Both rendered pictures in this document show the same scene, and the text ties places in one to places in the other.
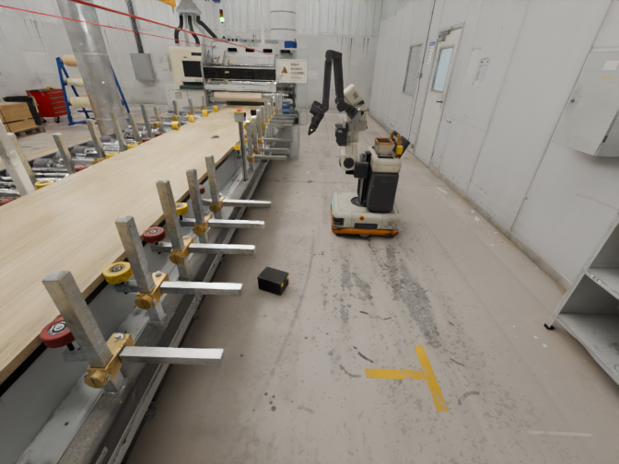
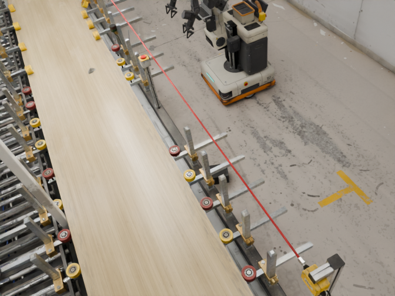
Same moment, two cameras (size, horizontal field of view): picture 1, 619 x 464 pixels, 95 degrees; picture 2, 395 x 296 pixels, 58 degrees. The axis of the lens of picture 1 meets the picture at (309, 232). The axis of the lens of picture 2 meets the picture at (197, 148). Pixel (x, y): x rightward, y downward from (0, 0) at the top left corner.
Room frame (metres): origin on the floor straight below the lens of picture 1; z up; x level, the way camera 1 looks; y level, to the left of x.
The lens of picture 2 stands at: (-0.12, 0.98, 2.82)
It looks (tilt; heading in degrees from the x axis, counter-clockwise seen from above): 50 degrees down; 343
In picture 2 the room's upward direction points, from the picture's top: 12 degrees counter-clockwise
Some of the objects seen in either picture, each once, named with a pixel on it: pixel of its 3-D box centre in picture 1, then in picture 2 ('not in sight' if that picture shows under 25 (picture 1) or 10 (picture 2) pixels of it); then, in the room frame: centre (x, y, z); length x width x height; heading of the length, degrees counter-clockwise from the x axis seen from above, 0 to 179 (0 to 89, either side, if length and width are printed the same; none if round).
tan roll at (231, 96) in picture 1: (250, 96); not in sight; (5.32, 1.08, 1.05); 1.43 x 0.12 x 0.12; 90
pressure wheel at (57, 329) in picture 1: (66, 341); (248, 275); (0.50, 0.65, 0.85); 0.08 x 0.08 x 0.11
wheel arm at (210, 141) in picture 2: (233, 203); (200, 146); (1.50, 0.45, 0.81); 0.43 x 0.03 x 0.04; 90
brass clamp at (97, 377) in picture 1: (110, 359); (268, 272); (0.49, 0.53, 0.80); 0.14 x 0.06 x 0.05; 0
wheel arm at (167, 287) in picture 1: (180, 288); (255, 225); (0.75, 0.45, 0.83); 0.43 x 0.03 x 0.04; 90
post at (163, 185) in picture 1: (176, 236); (225, 198); (0.96, 0.53, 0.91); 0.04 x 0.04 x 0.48; 0
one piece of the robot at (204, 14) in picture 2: (342, 131); (206, 15); (2.80, -0.28, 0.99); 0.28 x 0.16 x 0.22; 178
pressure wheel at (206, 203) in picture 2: (156, 241); (207, 206); (1.00, 0.65, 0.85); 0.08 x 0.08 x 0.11
